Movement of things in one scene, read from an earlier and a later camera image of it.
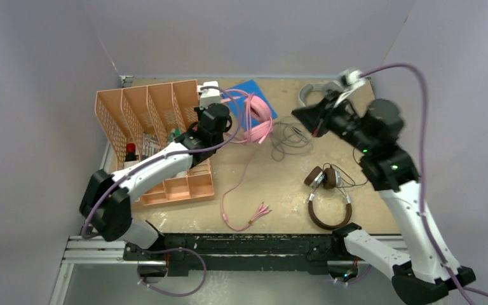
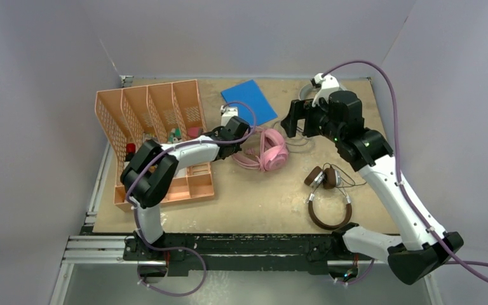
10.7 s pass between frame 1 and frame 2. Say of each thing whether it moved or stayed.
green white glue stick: stayed
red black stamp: stayed
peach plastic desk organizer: stayed
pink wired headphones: moved
